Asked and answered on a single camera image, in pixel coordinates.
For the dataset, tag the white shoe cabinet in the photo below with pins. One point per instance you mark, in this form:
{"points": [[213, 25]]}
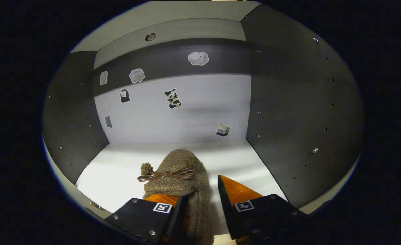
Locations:
{"points": [[187, 115]]}

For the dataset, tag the white cabinet shelf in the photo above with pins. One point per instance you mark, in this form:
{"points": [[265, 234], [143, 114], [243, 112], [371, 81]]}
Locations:
{"points": [[193, 10], [118, 170]]}

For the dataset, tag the brown fluffy shoe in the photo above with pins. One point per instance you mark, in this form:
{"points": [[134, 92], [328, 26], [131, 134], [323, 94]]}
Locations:
{"points": [[180, 163]]}

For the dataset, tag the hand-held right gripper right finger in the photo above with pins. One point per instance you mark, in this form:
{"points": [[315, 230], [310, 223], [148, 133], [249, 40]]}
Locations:
{"points": [[226, 207]]}

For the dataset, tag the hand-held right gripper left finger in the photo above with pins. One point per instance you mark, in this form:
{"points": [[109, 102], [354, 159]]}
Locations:
{"points": [[177, 221]]}

